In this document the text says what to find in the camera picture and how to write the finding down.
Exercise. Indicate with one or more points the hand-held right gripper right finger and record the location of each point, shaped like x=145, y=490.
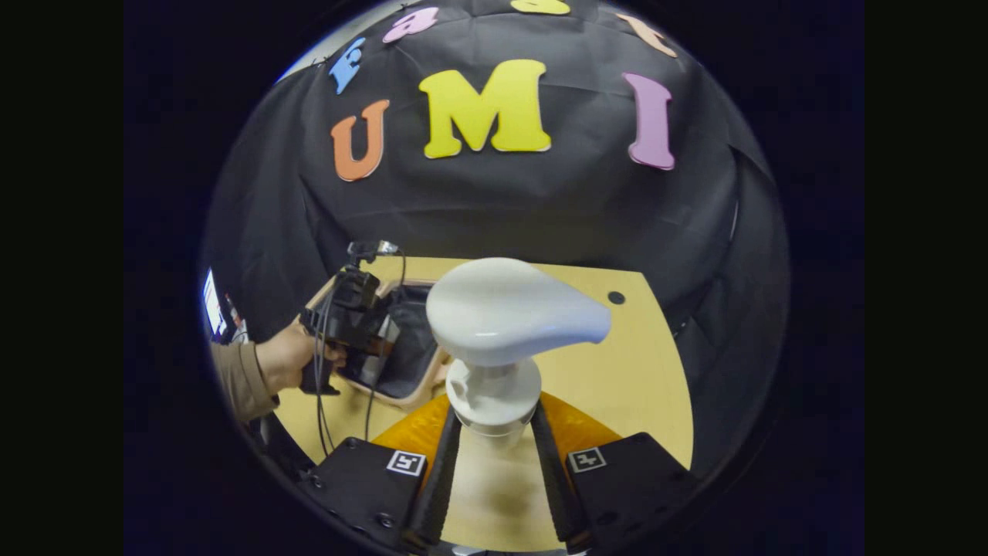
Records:
x=549, y=479

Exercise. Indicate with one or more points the bright monitor screen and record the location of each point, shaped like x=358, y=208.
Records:
x=212, y=305

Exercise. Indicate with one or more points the white pump bottle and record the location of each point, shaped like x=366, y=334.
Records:
x=509, y=316

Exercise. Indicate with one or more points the black backdrop cloth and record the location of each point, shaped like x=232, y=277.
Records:
x=540, y=208

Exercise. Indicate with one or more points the black table grommet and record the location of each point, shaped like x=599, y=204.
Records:
x=616, y=297

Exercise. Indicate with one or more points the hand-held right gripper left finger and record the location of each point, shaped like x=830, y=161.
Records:
x=441, y=479

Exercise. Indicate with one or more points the pink suitcase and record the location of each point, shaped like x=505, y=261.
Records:
x=413, y=347

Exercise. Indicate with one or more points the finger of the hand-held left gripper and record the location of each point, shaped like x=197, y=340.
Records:
x=382, y=347

